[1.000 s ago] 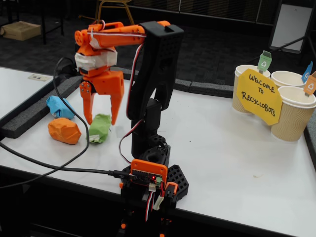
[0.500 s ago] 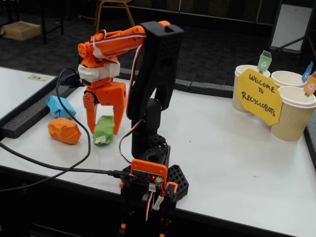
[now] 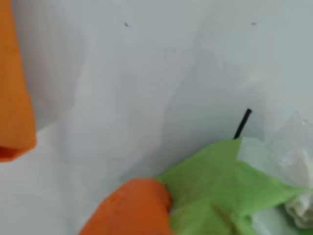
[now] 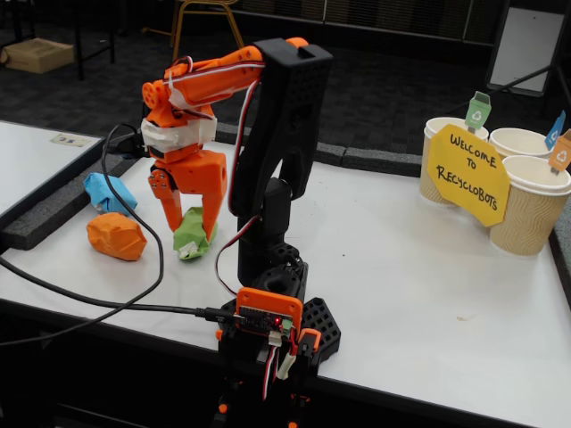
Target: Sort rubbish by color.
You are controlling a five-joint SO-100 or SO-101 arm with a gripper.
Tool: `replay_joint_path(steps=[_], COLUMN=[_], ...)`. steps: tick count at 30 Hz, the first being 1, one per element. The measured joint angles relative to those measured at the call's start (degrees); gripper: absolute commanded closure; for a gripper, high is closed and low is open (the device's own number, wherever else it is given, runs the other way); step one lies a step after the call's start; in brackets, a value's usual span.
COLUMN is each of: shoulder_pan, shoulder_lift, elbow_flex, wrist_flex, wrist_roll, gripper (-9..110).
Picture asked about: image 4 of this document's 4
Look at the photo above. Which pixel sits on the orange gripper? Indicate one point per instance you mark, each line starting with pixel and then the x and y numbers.
pixel 196 173

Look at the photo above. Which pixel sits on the green paper wad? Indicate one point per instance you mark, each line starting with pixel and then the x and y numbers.
pixel 192 236

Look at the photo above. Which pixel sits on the orange paper wad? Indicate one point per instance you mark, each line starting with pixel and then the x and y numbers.
pixel 116 236

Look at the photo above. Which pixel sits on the blue paper wad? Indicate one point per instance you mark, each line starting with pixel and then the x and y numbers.
pixel 96 187

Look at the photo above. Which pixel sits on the black robot base with clamp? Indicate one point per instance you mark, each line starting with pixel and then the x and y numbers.
pixel 321 325

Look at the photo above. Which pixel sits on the orange and black robot arm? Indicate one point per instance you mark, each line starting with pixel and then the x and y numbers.
pixel 290 111

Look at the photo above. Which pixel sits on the white masking tape wrap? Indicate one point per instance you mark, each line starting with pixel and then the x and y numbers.
pixel 178 134

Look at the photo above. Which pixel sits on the black webcam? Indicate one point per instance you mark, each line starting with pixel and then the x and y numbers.
pixel 127 145

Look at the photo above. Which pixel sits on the controller board in orange holder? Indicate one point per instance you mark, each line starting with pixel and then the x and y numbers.
pixel 267 307

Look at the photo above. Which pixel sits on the small paper label sticker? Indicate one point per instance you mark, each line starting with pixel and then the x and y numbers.
pixel 71 140

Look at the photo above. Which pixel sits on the black foam border strip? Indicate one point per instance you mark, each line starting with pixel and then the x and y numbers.
pixel 330 151
pixel 388 162
pixel 53 209
pixel 563 249

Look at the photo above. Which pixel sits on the black framed white board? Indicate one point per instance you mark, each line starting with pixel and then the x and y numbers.
pixel 35 165

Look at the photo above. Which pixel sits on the brown cardboard box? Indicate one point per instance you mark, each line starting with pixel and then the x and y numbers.
pixel 38 55

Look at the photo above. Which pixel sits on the paper cup with green tag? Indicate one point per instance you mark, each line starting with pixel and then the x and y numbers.
pixel 430 196

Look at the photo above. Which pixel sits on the yellow handwritten welcome sign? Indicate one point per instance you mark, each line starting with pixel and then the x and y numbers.
pixel 468 178

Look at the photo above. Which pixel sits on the green recycling bin tag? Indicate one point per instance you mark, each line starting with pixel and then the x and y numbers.
pixel 477 113

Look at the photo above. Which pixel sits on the paper cup with orange tag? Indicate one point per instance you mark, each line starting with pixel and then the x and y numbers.
pixel 522 223

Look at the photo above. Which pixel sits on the paper cup with blue tag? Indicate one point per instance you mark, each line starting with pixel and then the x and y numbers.
pixel 517 140

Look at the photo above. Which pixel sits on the blue recycling bin tag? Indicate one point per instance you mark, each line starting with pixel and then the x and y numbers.
pixel 554 134

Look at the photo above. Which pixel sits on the orange recycling bin tag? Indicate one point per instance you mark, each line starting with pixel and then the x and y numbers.
pixel 563 153

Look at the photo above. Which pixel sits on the black metal table frame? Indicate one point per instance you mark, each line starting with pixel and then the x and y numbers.
pixel 79 53

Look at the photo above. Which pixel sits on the upright white panel black frame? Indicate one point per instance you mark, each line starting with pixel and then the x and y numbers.
pixel 526 44

